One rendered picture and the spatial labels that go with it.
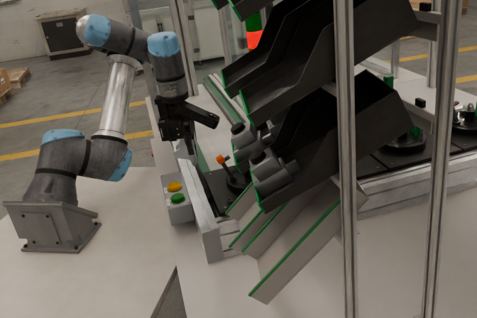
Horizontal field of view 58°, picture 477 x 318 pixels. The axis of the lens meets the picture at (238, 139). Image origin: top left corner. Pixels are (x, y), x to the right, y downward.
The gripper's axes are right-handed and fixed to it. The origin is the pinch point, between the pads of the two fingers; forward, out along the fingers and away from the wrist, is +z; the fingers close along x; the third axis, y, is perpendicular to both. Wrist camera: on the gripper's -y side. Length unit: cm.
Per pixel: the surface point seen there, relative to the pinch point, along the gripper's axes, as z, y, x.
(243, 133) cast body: -18.8, -16.4, 26.9
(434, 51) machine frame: 5, -98, -93
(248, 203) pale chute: 3.7, -14.2, 17.8
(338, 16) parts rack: -43, -33, 45
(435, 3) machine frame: -15, -98, -94
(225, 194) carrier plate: 10.5, -6.6, 2.2
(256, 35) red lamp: -27.2, -20.2, -23.5
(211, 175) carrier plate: 10.5, -1.5, -9.6
